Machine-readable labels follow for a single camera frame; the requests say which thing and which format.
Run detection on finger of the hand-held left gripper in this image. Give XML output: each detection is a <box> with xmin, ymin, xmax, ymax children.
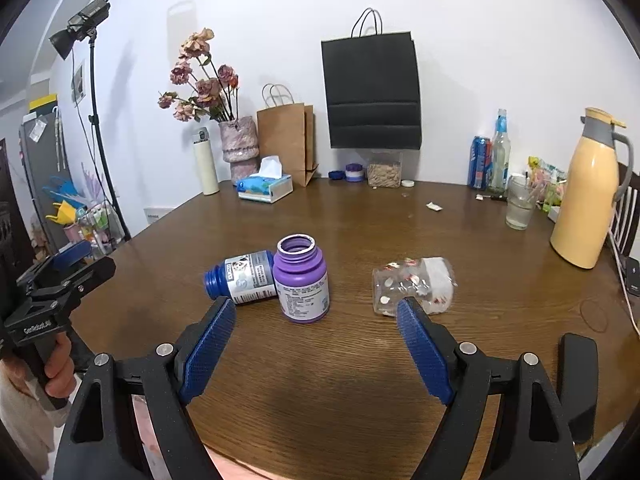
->
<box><xmin>49</xmin><ymin>240</ymin><xmax>94</xmax><ymax>273</ymax></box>
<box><xmin>64</xmin><ymin>257</ymin><xmax>117</xmax><ymax>311</ymax></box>

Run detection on rack of colourful household goods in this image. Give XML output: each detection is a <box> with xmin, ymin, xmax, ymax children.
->
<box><xmin>42</xmin><ymin>175</ymin><xmax>126</xmax><ymax>257</ymax></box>

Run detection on clear plastic jar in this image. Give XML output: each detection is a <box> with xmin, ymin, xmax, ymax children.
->
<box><xmin>371</xmin><ymin>256</ymin><xmax>458</xmax><ymax>318</ymax></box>

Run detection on purple open bottle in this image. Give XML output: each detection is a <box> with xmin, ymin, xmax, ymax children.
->
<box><xmin>272</xmin><ymin>234</ymin><xmax>331</xmax><ymax>324</ymax></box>

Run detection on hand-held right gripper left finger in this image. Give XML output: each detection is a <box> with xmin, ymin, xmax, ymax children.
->
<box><xmin>52</xmin><ymin>296</ymin><xmax>237</xmax><ymax>480</ymax></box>

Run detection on dried pink flowers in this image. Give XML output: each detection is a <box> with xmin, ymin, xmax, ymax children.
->
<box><xmin>158</xmin><ymin>28</ymin><xmax>240</xmax><ymax>123</ymax></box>

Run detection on blue soda can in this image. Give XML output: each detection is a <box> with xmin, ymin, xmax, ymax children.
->
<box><xmin>468</xmin><ymin>135</ymin><xmax>493</xmax><ymax>191</ymax></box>

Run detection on black paper bag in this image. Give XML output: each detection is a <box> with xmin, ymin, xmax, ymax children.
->
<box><xmin>321</xmin><ymin>8</ymin><xmax>423</xmax><ymax>150</ymax></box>

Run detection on white cable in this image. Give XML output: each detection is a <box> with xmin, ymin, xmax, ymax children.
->
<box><xmin>607</xmin><ymin>232</ymin><xmax>640</xmax><ymax>336</ymax></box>

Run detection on grey refrigerator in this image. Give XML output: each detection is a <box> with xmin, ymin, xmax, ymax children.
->
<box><xmin>19</xmin><ymin>110</ymin><xmax>76</xmax><ymax>261</ymax></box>

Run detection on thin hair band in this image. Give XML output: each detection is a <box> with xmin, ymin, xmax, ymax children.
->
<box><xmin>581</xmin><ymin>300</ymin><xmax>609</xmax><ymax>332</ymax></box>

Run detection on dark wooden chair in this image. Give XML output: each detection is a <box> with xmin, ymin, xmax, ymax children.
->
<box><xmin>605</xmin><ymin>160</ymin><xmax>640</xmax><ymax>261</ymax></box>

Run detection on brown paper bag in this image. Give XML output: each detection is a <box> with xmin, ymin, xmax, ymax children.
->
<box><xmin>257</xmin><ymin>83</ymin><xmax>319</xmax><ymax>188</ymax></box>

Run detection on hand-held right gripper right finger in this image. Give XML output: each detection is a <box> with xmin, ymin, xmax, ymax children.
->
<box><xmin>396</xmin><ymin>296</ymin><xmax>583</xmax><ymax>480</ymax></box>

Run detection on pink textured vase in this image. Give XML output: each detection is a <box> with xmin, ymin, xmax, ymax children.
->
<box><xmin>219</xmin><ymin>116</ymin><xmax>261</xmax><ymax>186</ymax></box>

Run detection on drinking glass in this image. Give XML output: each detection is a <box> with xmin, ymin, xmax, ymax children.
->
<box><xmin>505</xmin><ymin>175</ymin><xmax>536</xmax><ymax>231</ymax></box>

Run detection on yellow thermos jug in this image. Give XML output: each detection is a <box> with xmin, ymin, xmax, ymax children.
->
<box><xmin>550</xmin><ymin>107</ymin><xmax>633</xmax><ymax>269</ymax></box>

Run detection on blue bottle with grey label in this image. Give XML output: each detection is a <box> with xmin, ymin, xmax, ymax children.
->
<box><xmin>203</xmin><ymin>251</ymin><xmax>277</xmax><ymax>306</ymax></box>

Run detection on white thermos bottle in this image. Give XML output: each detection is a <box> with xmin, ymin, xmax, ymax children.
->
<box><xmin>194</xmin><ymin>127</ymin><xmax>220</xmax><ymax>196</ymax></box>

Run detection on colourful snack packets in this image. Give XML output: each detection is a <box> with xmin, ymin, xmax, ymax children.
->
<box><xmin>527</xmin><ymin>156</ymin><xmax>569</xmax><ymax>222</ymax></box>

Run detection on person's left hand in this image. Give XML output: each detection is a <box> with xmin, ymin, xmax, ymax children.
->
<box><xmin>43</xmin><ymin>332</ymin><xmax>79</xmax><ymax>402</ymax></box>

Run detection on studio light on stand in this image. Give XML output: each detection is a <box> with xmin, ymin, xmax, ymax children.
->
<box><xmin>48</xmin><ymin>0</ymin><xmax>132</xmax><ymax>243</ymax></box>

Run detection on clear glass bottle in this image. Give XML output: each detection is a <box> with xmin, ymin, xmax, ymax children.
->
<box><xmin>487</xmin><ymin>108</ymin><xmax>511</xmax><ymax>196</ymax></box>

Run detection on clear container of grains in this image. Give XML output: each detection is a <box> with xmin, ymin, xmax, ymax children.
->
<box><xmin>367</xmin><ymin>150</ymin><xmax>403</xmax><ymax>189</ymax></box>

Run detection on blue tissue box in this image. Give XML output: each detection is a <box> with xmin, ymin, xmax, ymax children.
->
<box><xmin>236</xmin><ymin>156</ymin><xmax>294</xmax><ymax>204</ymax></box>

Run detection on person's left forearm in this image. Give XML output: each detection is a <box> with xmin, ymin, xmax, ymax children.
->
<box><xmin>0</xmin><ymin>357</ymin><xmax>58</xmax><ymax>463</ymax></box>

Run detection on yellow box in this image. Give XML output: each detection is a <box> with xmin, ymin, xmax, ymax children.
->
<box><xmin>28</xmin><ymin>92</ymin><xmax>59</xmax><ymax>113</ymax></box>

